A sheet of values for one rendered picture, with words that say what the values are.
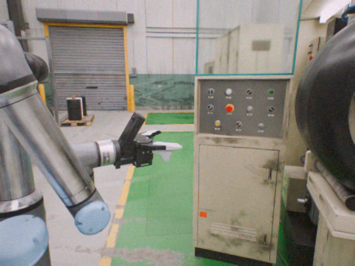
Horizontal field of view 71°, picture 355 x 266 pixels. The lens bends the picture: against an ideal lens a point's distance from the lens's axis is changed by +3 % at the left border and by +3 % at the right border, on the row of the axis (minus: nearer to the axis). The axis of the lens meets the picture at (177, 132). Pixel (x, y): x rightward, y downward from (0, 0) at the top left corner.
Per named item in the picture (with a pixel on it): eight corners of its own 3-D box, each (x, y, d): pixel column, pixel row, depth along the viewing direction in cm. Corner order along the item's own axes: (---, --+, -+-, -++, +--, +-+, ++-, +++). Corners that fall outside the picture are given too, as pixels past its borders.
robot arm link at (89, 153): (55, 172, 69) (51, 143, 67) (95, 164, 75) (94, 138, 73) (57, 182, 63) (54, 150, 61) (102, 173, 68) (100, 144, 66)
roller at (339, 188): (314, 168, 105) (316, 158, 104) (327, 169, 104) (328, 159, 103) (344, 210, 72) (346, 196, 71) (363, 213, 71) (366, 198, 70)
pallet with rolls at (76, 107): (66, 119, 740) (63, 93, 724) (94, 118, 758) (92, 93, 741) (57, 127, 626) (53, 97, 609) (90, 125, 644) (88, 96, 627)
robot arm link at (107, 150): (94, 137, 72) (101, 147, 66) (110, 135, 74) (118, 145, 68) (95, 160, 75) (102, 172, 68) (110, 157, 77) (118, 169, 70)
